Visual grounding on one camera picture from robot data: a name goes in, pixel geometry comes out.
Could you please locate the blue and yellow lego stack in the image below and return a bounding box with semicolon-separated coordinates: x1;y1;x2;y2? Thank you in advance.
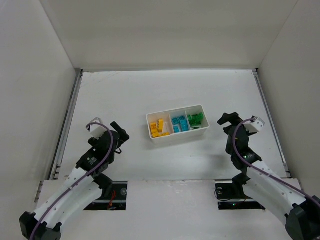
151;132;171;138

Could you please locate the green square lego brick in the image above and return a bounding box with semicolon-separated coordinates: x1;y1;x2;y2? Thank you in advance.
188;118;197;127

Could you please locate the white three-compartment container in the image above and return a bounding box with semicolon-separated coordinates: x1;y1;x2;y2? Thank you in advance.
146;105;210;145

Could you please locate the cyan square lego brick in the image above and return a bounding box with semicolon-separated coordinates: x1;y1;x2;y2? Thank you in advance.
178;115;189;132

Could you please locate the cyan small lego brick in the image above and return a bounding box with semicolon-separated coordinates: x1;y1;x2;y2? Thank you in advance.
171;117;180;125

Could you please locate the yellow lego block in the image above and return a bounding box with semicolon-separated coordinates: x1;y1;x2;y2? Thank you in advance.
149;122;158;134

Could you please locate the yellow long lego brick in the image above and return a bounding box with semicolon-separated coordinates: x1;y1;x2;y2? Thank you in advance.
157;118;164;133

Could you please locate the cyan rounded lego piece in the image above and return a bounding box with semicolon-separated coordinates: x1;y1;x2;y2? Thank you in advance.
173;125;181;134

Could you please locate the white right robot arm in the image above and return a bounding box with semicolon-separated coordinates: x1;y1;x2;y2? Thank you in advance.
215;112;320;240

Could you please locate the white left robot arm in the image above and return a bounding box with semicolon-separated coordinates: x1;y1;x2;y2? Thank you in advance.
19;118;130;240

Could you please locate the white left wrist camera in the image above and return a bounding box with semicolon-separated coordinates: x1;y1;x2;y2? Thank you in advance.
86;117;107;140

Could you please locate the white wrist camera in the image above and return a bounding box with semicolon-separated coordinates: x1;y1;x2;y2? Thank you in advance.
86;117;107;140
244;116;265;134

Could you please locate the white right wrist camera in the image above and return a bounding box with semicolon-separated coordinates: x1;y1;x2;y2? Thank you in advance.
244;116;265;134

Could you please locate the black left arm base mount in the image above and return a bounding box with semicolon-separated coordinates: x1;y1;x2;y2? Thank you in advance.
84;174;128;211

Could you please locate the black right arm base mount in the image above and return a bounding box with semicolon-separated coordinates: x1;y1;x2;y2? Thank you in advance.
214;173;266;211

